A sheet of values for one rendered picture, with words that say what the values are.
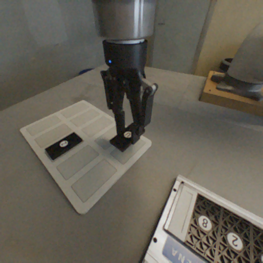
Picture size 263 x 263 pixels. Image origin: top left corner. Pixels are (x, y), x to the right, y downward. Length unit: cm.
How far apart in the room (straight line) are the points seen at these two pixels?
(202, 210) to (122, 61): 33
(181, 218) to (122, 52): 32
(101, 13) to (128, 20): 4
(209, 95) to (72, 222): 67
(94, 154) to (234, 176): 39
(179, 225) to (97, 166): 23
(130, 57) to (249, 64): 57
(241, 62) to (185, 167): 50
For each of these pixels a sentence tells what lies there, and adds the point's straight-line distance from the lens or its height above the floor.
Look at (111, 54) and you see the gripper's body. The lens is 23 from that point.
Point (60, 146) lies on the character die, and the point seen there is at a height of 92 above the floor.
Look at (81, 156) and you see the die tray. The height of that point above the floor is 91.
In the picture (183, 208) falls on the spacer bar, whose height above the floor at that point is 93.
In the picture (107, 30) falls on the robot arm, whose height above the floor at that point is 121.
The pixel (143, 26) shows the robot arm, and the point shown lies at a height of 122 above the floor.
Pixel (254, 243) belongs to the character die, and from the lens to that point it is 38.
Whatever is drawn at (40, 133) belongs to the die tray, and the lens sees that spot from 56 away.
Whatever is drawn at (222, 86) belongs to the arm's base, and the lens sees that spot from 75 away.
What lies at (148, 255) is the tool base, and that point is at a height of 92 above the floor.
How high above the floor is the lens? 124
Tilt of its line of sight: 42 degrees down
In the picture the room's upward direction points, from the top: straight up
